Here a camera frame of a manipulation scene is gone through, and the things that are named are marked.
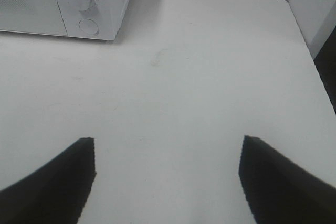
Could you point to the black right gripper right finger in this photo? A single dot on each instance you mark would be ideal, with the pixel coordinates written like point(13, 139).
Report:
point(279, 191)

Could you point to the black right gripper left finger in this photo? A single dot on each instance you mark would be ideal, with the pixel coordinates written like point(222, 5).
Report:
point(56, 192)

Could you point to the round white door button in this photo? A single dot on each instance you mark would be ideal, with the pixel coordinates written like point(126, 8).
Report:
point(89, 26)

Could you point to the white microwave door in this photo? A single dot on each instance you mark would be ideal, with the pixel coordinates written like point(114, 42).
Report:
point(32, 16)

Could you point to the white microwave oven body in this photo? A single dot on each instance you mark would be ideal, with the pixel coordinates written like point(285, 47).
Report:
point(99, 3)

